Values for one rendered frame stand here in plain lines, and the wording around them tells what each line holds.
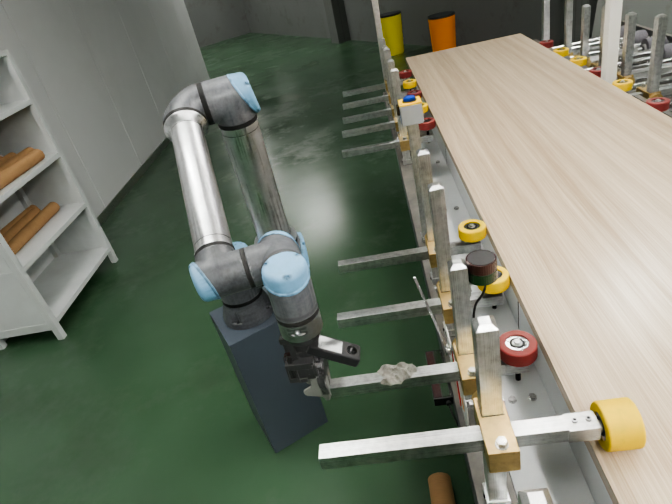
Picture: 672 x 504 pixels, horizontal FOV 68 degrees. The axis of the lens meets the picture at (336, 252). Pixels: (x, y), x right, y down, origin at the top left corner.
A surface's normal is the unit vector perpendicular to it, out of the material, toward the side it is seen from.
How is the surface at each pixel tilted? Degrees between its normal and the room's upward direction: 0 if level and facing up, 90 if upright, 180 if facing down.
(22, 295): 90
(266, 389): 90
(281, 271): 5
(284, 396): 90
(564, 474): 0
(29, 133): 90
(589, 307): 0
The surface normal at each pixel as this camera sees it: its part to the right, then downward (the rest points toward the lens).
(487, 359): -0.02, 0.53
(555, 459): -0.21, -0.83
